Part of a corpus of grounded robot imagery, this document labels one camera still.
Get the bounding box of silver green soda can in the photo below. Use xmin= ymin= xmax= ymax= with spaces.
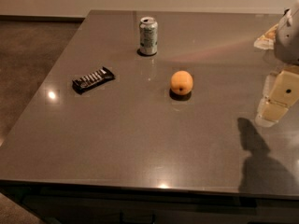
xmin=139 ymin=17 xmax=158 ymax=56

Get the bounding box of crumpled snack wrapper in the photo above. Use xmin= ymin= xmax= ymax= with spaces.
xmin=253 ymin=24 xmax=278 ymax=50

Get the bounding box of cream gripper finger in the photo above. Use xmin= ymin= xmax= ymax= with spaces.
xmin=269 ymin=70 xmax=299 ymax=122
xmin=255 ymin=75 xmax=278 ymax=128

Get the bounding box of black chocolate bar wrapper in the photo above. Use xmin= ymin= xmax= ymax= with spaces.
xmin=72 ymin=67 xmax=115 ymax=94

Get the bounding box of orange fruit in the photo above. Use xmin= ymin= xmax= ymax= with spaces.
xmin=170 ymin=71 xmax=193 ymax=96

